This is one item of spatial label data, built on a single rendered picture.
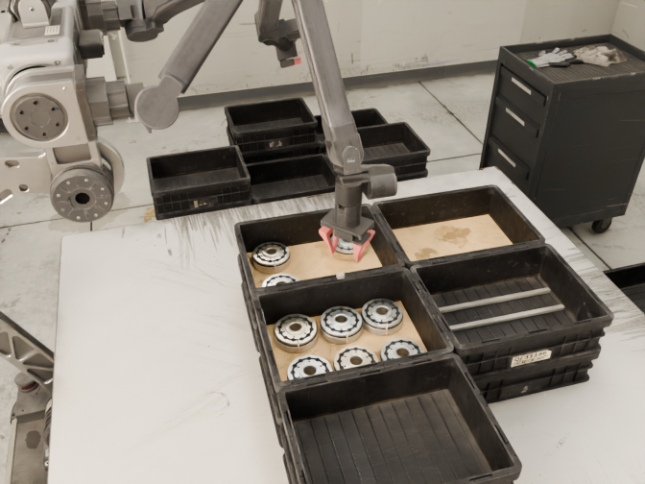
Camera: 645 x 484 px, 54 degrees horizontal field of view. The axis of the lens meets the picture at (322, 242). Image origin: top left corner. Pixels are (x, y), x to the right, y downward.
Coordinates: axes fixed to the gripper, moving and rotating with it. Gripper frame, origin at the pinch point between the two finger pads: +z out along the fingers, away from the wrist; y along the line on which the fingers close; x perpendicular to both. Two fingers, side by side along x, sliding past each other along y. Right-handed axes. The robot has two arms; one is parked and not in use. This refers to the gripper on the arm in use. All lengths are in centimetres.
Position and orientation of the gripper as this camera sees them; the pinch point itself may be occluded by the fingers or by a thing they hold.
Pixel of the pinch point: (346, 254)
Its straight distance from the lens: 142.2
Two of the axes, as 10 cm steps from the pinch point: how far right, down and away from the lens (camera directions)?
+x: -5.2, 5.0, -6.9
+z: -0.1, 8.0, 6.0
